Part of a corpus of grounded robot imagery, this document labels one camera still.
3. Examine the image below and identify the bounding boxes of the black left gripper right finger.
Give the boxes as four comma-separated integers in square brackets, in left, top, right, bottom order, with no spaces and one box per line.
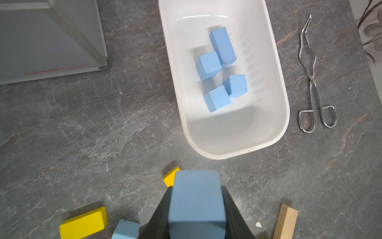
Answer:
[221,186,255,239]

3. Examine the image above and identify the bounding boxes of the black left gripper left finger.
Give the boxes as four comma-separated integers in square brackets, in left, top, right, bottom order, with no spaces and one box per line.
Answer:
[140,186,173,239]

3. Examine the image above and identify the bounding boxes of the blue cube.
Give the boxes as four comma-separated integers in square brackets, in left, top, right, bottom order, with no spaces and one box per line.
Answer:
[168,170,227,239]
[111,219,140,239]
[223,74,248,98]
[204,85,231,113]
[196,51,222,81]

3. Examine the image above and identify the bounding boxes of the long blue block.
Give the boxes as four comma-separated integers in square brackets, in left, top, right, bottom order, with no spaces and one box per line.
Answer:
[210,27,237,67]

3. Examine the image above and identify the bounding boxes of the yellow long block top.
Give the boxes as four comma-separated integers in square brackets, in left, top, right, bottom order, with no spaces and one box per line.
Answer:
[163,166,180,187]

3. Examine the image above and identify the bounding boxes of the plain wood block right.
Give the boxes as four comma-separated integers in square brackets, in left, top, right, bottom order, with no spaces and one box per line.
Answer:
[273,203,298,239]

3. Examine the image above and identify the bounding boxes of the yellow block far left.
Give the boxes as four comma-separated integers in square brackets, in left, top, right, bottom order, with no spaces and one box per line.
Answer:
[59,206,108,239]

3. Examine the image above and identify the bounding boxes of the white plastic tray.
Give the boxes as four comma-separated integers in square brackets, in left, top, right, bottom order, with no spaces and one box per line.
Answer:
[158,1,290,160]

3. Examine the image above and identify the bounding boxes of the silver aluminium first aid case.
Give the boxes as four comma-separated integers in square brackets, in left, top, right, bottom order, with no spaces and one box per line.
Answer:
[1,1,108,85]

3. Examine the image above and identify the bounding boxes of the metal wire tongs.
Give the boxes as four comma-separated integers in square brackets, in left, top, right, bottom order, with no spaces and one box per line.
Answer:
[298,15,338,133]

